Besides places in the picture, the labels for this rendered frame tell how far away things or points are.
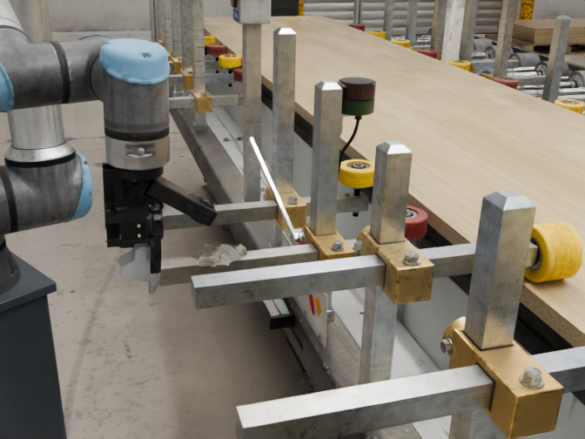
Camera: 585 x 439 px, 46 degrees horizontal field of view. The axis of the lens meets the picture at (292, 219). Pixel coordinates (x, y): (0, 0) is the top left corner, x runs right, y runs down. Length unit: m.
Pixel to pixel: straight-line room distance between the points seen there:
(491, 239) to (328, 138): 0.49
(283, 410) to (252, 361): 1.73
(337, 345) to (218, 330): 1.37
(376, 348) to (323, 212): 0.27
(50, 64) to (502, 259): 0.67
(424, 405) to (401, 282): 0.23
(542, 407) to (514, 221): 0.17
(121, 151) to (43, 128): 0.60
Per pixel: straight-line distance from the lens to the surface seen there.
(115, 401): 2.23
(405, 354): 1.31
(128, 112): 0.95
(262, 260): 1.10
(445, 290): 1.22
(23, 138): 1.56
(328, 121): 1.09
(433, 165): 1.45
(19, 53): 1.03
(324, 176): 1.11
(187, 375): 2.30
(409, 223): 1.14
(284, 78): 1.32
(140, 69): 0.94
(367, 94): 1.09
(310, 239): 1.16
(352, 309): 1.43
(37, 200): 1.57
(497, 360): 0.70
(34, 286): 1.63
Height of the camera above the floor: 1.35
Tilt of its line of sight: 23 degrees down
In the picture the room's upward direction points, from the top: 1 degrees clockwise
